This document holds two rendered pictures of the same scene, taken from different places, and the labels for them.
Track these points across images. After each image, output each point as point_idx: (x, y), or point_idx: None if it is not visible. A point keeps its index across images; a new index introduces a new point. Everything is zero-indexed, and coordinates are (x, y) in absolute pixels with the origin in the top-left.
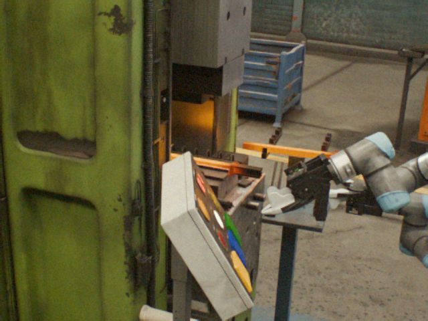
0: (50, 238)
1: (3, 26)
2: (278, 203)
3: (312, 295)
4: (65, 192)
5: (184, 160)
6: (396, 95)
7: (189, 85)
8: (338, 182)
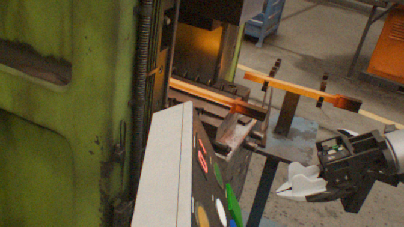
0: (24, 160)
1: None
2: (303, 188)
3: (278, 200)
4: (35, 121)
5: (182, 116)
6: (348, 33)
7: (201, 6)
8: (392, 173)
